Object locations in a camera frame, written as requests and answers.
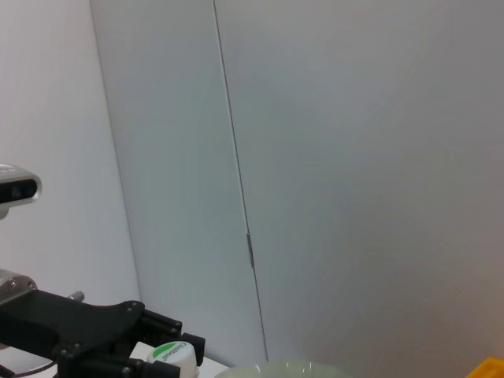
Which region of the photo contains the yellow plastic bin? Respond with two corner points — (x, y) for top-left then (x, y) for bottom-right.
(466, 356), (504, 378)

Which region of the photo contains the clear green-label water bottle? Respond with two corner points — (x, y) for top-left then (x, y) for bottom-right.
(146, 340), (200, 378)

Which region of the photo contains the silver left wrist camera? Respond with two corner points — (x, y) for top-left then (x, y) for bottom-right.
(0, 163), (43, 220)

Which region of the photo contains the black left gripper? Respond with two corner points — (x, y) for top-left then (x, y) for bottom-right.
(0, 289), (206, 378)

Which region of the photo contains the pale green glass fruit plate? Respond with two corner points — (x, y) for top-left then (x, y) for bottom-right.
(214, 358), (343, 378)

